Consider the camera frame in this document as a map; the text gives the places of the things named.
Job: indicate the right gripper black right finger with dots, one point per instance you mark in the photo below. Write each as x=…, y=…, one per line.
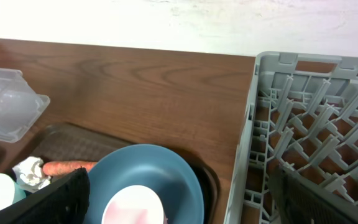
x=300, y=201

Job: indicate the clear plastic bin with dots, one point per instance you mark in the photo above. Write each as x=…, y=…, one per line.
x=20, y=106

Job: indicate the orange carrot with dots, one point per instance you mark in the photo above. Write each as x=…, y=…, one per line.
x=57, y=168

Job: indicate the white napkin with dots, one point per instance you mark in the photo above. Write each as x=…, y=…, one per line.
x=29, y=174

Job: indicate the brown serving tray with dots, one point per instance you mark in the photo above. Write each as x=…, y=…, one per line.
x=69, y=142

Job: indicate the dark blue plate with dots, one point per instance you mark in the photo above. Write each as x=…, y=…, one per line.
x=156, y=167

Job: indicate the grey dishwasher rack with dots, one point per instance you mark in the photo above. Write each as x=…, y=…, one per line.
x=302, y=113

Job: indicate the pink white cup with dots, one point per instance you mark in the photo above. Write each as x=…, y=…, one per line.
x=136, y=204

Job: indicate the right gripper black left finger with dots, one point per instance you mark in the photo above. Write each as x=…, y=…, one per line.
x=65, y=201

